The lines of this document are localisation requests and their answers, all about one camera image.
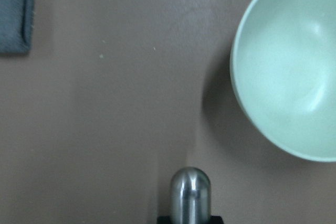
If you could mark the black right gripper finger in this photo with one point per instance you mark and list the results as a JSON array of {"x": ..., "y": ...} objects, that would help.
[{"x": 163, "y": 220}]

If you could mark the steel muddler black tip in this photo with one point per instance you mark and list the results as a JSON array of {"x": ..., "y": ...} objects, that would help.
[{"x": 190, "y": 191}]

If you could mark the mint green bowl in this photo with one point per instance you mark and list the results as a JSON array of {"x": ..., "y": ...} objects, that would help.
[{"x": 282, "y": 69}]

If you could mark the folded grey cloth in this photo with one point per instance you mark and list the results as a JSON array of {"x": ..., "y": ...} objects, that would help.
[{"x": 17, "y": 18}]

